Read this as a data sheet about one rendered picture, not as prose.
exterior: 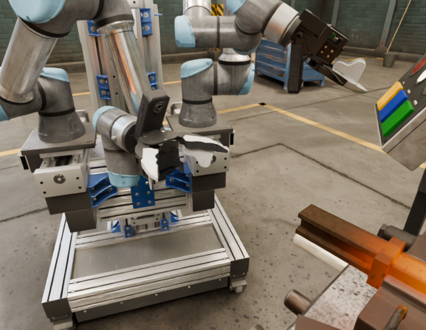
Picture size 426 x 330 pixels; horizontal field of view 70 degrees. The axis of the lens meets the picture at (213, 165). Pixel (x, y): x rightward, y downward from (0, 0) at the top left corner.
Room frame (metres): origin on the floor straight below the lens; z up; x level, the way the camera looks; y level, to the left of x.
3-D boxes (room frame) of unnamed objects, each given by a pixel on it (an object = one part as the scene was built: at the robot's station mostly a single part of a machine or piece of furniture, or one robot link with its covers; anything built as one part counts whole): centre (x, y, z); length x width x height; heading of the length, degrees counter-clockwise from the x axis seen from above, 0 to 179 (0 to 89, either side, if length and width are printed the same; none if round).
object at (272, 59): (5.68, -1.35, 0.36); 1.20 x 0.80 x 0.72; 19
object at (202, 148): (0.52, 0.02, 0.97); 0.09 x 0.03 x 0.06; 78
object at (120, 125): (0.61, 0.18, 0.98); 0.08 x 0.05 x 0.08; 132
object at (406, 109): (0.63, -0.40, 1.01); 0.07 x 0.05 x 0.07; 157
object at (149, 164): (0.44, 0.10, 0.97); 0.09 x 0.03 x 0.06; 6
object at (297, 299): (0.27, -0.12, 0.87); 0.04 x 0.03 x 0.03; 42
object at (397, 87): (0.81, -0.48, 1.01); 0.07 x 0.05 x 0.07; 157
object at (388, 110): (0.72, -0.44, 1.01); 0.07 x 0.05 x 0.07; 157
